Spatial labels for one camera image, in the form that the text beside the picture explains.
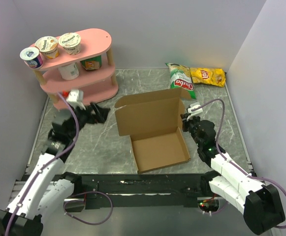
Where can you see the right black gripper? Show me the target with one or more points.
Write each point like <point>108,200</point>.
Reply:
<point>186,122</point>

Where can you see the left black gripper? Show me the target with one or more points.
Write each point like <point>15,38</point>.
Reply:
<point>101,113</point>

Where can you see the brown cardboard box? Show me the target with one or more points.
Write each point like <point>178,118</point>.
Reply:
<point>153,122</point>

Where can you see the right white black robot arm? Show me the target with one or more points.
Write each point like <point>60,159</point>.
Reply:
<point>260,204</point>

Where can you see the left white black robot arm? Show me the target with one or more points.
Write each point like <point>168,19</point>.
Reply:
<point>27,214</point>

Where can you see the pink three-tier shelf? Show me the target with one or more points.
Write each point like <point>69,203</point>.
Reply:
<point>98,85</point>

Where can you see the green Chuba chips bag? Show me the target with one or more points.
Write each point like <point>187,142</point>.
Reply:
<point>180,76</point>

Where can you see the green snack cup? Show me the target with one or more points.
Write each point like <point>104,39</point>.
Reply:
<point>92,64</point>

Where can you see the yellow Lays chips bag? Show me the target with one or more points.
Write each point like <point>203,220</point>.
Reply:
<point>208,76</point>

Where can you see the white plastic cup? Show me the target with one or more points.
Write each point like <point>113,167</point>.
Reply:
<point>69,72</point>

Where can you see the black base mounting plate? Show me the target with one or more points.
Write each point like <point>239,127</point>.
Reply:
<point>98,191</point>

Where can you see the white Chobani yogurt cup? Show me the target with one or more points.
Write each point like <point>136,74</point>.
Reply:
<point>71,42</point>

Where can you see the orange Chobani yogurt cup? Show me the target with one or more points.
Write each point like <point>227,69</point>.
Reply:
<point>48,46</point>

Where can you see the blue white yogurt cup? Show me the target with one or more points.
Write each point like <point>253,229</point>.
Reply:
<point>31,56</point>

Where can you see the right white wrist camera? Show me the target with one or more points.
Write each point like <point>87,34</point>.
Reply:
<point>193,109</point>

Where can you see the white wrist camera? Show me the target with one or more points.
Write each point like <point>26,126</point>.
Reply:
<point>74,98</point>
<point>193,109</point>

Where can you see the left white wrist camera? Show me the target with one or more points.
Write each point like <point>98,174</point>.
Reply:
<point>74,98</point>

